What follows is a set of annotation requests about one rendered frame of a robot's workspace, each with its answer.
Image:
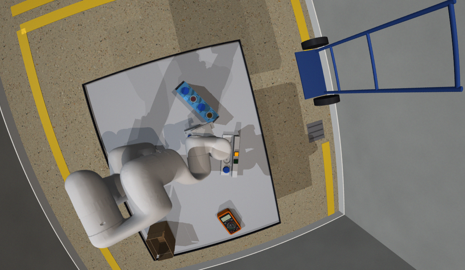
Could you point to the orange digital multimeter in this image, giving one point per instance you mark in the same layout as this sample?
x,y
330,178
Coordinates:
x,y
229,221

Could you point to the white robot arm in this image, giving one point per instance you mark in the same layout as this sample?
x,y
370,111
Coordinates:
x,y
138,173

